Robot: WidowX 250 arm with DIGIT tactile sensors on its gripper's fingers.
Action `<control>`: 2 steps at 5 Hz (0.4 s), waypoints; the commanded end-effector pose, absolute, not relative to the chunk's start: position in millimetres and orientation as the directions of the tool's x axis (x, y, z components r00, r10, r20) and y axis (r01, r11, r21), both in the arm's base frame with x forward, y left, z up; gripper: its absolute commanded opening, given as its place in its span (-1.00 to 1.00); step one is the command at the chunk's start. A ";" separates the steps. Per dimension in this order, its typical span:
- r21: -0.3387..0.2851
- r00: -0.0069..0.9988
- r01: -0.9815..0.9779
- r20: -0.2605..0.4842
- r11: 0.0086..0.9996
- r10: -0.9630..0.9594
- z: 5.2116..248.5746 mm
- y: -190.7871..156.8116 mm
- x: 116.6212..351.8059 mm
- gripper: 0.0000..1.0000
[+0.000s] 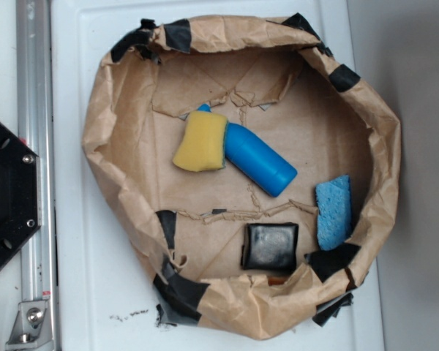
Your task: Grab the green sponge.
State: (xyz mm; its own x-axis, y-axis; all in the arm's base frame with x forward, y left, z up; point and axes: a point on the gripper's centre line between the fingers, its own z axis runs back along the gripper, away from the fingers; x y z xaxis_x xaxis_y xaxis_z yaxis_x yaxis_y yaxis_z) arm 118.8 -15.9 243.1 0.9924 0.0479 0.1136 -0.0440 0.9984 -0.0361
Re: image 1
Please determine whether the yellow and green sponge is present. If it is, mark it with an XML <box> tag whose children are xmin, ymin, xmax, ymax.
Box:
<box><xmin>173</xmin><ymin>110</ymin><xmax>228</xmax><ymax>172</ymax></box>

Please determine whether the blue sponge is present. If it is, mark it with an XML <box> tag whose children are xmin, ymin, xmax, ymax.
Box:
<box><xmin>315</xmin><ymin>175</ymin><xmax>352</xmax><ymax>251</ymax></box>

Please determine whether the blue plastic bottle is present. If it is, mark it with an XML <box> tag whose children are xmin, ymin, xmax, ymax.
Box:
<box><xmin>197</xmin><ymin>105</ymin><xmax>298</xmax><ymax>197</ymax></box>

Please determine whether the black square pad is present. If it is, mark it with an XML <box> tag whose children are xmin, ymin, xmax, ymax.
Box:
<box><xmin>241</xmin><ymin>222</ymin><xmax>299</xmax><ymax>272</ymax></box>

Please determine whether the brown paper bag bin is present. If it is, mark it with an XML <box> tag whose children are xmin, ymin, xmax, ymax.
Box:
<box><xmin>82</xmin><ymin>14</ymin><xmax>401</xmax><ymax>340</ymax></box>

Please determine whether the white plastic tray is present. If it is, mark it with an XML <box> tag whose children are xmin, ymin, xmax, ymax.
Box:
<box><xmin>50</xmin><ymin>1</ymin><xmax>384</xmax><ymax>350</ymax></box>

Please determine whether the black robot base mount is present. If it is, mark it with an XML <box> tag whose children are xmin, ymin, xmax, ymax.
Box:
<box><xmin>0</xmin><ymin>122</ymin><xmax>40</xmax><ymax>270</ymax></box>

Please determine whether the aluminium extrusion rail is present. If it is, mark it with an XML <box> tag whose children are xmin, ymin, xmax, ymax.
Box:
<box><xmin>16</xmin><ymin>1</ymin><xmax>61</xmax><ymax>350</ymax></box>

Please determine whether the metal corner bracket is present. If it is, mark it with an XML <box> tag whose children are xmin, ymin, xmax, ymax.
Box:
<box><xmin>5</xmin><ymin>300</ymin><xmax>53</xmax><ymax>350</ymax></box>

